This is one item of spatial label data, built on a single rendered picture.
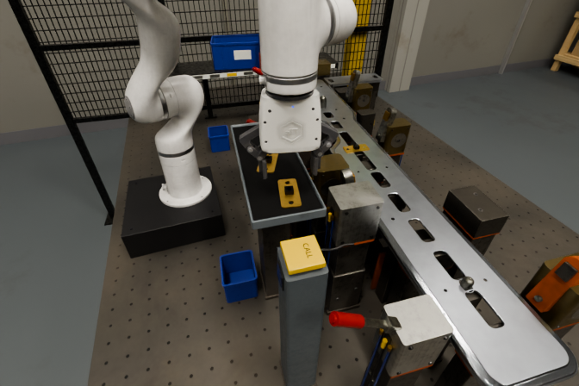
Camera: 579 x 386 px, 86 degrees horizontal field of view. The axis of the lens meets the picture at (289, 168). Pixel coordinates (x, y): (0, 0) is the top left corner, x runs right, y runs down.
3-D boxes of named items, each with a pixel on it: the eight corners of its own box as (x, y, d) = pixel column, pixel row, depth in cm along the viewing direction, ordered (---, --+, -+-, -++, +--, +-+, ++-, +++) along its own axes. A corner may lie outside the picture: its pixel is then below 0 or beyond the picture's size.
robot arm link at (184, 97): (152, 147, 108) (132, 79, 94) (201, 131, 118) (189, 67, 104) (165, 161, 100) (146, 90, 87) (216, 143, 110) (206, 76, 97)
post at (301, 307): (317, 386, 74) (332, 274, 48) (286, 395, 73) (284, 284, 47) (308, 353, 80) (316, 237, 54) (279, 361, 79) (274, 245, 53)
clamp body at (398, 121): (399, 199, 129) (420, 124, 108) (373, 204, 127) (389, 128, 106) (391, 189, 134) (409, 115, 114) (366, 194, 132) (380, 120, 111)
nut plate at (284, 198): (301, 207, 58) (301, 202, 57) (281, 208, 57) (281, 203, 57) (295, 179, 64) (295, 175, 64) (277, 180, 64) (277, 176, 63)
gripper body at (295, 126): (257, 93, 44) (261, 158, 51) (327, 90, 45) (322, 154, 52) (255, 75, 50) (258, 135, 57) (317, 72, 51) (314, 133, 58)
